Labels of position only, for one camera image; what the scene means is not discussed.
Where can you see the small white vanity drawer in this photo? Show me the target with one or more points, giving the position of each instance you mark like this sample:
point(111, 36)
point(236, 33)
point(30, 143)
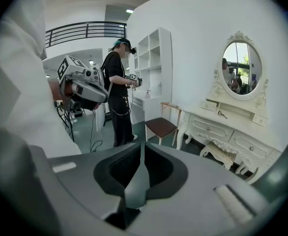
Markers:
point(207, 105)
point(260, 120)

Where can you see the wooden chair with brown seat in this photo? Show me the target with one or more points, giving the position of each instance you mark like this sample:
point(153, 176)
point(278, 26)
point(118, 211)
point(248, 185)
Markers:
point(161, 126)

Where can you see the white ornate vanity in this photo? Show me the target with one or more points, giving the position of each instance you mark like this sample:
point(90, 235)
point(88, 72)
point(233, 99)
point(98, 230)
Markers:
point(222, 129)

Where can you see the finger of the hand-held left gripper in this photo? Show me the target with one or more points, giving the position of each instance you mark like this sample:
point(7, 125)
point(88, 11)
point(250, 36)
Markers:
point(92, 92)

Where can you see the oval white framed mirror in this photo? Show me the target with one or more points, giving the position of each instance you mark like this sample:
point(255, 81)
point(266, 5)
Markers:
point(241, 65)

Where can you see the large white vanity drawer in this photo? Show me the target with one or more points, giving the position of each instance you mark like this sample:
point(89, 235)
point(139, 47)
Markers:
point(211, 128)
point(252, 147)

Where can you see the tall white bottle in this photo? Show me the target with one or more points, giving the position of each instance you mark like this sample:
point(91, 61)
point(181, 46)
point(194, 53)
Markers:
point(160, 88)

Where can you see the white pump dispenser bottle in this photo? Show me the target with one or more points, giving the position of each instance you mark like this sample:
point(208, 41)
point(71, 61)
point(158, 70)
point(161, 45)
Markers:
point(148, 95)

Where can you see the black makeup item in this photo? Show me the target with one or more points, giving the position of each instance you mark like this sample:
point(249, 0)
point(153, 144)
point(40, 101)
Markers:
point(222, 114)

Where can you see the white ornate stool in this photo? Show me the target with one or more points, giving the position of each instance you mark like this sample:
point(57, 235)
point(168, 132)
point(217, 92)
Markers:
point(218, 154)

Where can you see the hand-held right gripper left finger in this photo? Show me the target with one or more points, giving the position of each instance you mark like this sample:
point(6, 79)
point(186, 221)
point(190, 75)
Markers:
point(79, 176)

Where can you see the person's white shirt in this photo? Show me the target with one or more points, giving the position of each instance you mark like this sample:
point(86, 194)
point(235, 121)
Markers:
point(18, 77)

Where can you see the black metal stand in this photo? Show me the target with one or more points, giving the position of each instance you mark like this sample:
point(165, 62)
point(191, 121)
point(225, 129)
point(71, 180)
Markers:
point(68, 122)

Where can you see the person's left forearm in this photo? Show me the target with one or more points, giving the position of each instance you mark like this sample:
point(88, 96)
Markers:
point(54, 90)

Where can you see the ceiling light panel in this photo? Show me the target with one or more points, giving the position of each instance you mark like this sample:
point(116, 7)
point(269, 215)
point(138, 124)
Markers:
point(130, 11)

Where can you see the black metal railing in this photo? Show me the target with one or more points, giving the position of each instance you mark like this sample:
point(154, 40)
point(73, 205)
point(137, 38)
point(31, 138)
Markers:
point(84, 32)

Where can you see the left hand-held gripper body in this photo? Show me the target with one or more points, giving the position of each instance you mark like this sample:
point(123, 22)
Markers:
point(71, 67)

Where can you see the white shelf unit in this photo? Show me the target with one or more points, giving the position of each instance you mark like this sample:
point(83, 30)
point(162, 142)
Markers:
point(156, 70)

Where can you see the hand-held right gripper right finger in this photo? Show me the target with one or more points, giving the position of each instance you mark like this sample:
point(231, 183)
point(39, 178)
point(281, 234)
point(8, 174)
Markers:
point(195, 181)

